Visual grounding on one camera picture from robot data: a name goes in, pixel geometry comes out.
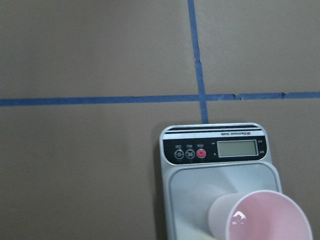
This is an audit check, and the silver digital kitchen scale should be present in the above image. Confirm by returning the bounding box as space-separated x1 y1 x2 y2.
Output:
159 122 282 240

